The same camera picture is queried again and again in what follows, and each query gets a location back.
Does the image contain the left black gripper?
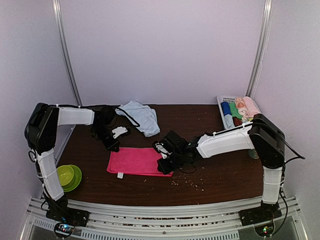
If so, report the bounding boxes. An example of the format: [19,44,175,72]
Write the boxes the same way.
[91,124,121,152]

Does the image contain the magenta pink towel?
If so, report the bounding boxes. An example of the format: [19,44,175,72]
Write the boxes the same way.
[106,147,173,177]

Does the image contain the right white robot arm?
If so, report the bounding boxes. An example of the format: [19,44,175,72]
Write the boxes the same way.
[152,113,285,221]

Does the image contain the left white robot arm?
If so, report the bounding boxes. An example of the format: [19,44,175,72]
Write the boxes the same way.
[24,102,120,201]

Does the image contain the light blue rolled towel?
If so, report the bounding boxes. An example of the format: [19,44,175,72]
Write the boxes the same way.
[224,115,235,129]

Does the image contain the dark red rolled towel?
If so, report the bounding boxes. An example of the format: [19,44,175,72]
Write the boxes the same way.
[232,116,243,127]

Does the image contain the green plate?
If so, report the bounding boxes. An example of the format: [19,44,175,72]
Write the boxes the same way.
[58,164,82,193]

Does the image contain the green rolled towel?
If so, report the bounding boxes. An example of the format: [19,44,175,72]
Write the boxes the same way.
[228,102,243,120]

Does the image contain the white plastic basket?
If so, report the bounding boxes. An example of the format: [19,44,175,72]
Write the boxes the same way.
[216,95,262,130]

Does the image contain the cream patterned mug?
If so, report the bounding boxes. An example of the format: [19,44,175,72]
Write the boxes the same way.
[248,149,259,160]

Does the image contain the green bowl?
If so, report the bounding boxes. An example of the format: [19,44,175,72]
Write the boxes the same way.
[57,165,75,187]

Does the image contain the cartoon print rolled towel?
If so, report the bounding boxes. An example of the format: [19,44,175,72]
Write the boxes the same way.
[234,97,248,119]

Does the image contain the light pink rolled towel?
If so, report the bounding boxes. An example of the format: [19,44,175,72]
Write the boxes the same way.
[243,96,261,118]

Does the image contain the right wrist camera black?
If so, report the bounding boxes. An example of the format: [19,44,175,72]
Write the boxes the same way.
[160,130,189,154]

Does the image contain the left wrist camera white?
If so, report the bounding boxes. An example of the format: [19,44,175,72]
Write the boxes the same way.
[111,126,131,139]

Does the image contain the aluminium front rail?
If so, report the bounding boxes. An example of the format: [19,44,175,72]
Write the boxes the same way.
[18,197,310,240]

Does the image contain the left aluminium post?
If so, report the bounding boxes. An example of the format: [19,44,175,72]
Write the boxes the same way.
[52,0,83,106]

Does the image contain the aluminium post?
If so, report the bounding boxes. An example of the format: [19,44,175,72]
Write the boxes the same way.
[246,0,274,98]
[52,0,83,106]

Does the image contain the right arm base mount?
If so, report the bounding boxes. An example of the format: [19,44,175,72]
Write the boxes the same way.
[238,202,282,226]

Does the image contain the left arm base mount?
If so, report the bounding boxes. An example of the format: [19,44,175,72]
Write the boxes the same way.
[46,207,90,227]

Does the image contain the right aluminium post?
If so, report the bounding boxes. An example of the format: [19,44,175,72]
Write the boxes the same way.
[246,0,274,98]

